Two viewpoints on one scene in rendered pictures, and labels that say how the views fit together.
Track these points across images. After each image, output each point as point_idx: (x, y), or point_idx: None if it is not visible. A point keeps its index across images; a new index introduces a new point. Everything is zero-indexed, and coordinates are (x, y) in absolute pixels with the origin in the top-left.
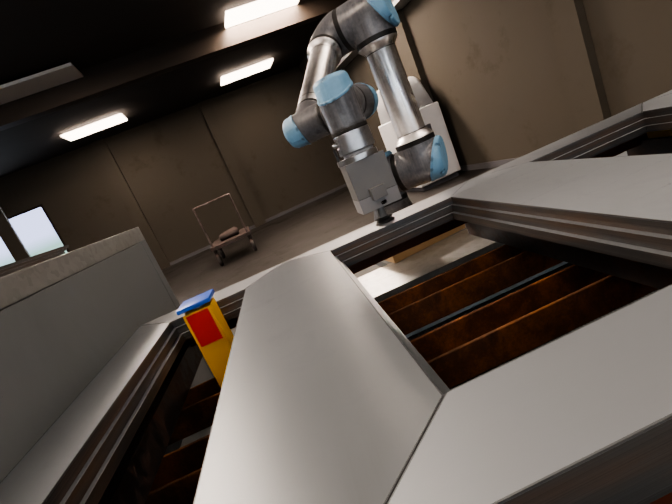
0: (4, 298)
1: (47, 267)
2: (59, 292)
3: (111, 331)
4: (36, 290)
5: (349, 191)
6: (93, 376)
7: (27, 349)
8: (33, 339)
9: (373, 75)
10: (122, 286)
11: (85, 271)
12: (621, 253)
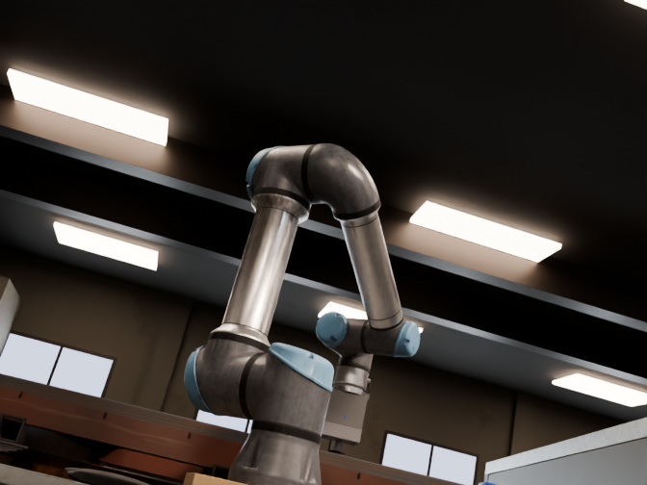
0: (560, 452)
1: (583, 439)
2: (582, 459)
3: None
4: (572, 453)
5: (363, 421)
6: None
7: (556, 483)
8: (559, 479)
9: (292, 245)
10: (627, 475)
11: (604, 449)
12: None
